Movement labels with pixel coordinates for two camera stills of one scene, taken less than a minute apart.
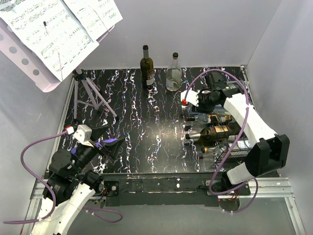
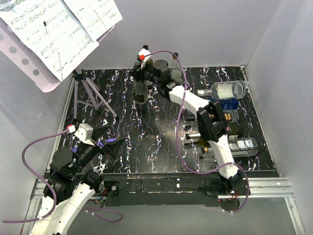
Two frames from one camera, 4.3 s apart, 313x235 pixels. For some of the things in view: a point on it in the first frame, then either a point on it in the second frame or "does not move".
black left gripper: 111,148 does not move
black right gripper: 200,109 → 137,73
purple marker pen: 100,144 does not move
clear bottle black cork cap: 173,76 does not move
